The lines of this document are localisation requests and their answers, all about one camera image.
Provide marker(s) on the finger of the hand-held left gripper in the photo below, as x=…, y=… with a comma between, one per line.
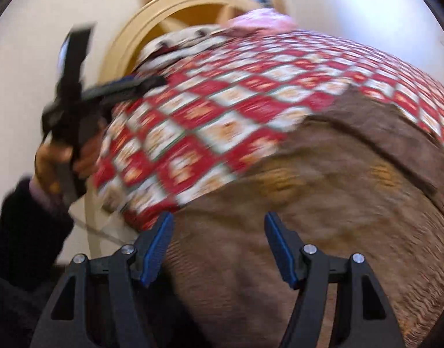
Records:
x=127, y=87

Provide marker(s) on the pink pillow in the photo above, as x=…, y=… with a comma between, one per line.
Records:
x=262, y=20

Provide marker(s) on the person's left hand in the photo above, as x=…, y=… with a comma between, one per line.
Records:
x=48, y=163

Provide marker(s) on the person's left forearm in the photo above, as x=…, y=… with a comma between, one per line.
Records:
x=22, y=232

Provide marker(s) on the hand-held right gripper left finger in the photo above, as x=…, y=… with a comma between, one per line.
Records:
x=155, y=250

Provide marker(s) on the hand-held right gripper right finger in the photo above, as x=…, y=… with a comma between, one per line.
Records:
x=280, y=246

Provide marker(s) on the red checkered bear print blanket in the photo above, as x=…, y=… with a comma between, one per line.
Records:
x=214, y=116

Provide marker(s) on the brown striped knit sweater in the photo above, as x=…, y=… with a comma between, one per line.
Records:
x=316, y=224

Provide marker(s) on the white patterned pillow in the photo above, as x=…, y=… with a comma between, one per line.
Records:
x=182, y=41

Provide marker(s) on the cream wooden headboard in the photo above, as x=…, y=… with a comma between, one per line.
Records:
x=135, y=25

